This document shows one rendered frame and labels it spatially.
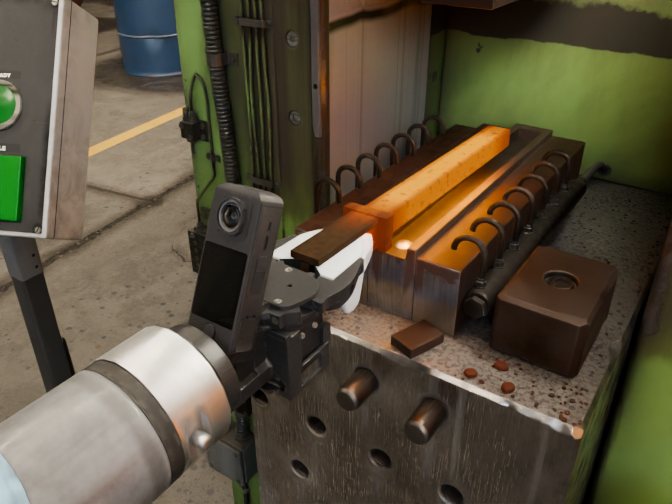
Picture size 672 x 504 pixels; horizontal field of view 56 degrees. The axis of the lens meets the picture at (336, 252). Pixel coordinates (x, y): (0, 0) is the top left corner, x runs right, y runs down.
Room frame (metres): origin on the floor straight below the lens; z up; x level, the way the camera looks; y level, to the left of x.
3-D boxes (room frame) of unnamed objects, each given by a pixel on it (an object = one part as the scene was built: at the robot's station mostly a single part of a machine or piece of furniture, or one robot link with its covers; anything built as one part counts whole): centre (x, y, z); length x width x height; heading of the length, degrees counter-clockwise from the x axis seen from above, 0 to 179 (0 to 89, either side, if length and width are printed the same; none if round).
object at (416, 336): (0.50, -0.08, 0.92); 0.04 x 0.03 x 0.01; 126
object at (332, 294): (0.41, 0.01, 1.04); 0.09 x 0.05 x 0.02; 142
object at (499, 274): (0.65, -0.23, 0.95); 0.34 x 0.03 x 0.03; 146
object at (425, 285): (0.74, -0.15, 0.96); 0.42 x 0.20 x 0.09; 146
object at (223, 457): (0.87, 0.20, 0.36); 0.09 x 0.07 x 0.12; 56
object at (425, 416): (0.44, -0.08, 0.87); 0.04 x 0.03 x 0.03; 146
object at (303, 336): (0.38, 0.06, 1.02); 0.12 x 0.08 x 0.09; 145
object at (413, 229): (0.73, -0.17, 0.99); 0.42 x 0.05 x 0.01; 146
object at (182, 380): (0.31, 0.11, 1.02); 0.10 x 0.05 x 0.09; 55
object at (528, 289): (0.52, -0.22, 0.95); 0.12 x 0.08 x 0.06; 146
